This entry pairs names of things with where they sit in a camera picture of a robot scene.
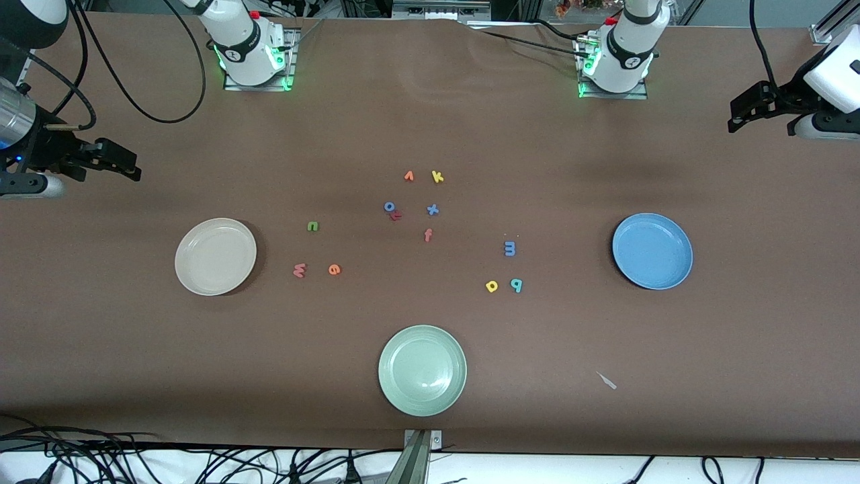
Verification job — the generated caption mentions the pale green plate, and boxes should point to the pale green plate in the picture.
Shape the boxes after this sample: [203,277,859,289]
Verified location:
[378,325,468,417]

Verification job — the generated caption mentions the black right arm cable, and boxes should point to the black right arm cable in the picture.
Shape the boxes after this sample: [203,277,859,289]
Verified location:
[20,0,206,132]

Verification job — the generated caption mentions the black cable on table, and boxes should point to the black cable on table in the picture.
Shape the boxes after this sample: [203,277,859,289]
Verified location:
[480,19,599,58]

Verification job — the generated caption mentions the orange dried flowers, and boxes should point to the orange dried flowers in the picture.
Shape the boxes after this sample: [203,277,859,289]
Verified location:
[554,0,605,17]

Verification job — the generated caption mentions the grey metal box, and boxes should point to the grey metal box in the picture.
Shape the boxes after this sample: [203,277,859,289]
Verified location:
[392,0,491,21]

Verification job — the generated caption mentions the blue plate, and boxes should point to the blue plate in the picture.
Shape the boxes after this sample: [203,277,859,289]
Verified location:
[611,212,694,290]

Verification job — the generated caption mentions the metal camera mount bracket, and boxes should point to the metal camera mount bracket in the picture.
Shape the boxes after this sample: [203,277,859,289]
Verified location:
[385,429,443,484]

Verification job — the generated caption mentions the beige plate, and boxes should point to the beige plate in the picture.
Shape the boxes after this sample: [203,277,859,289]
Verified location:
[174,217,258,296]

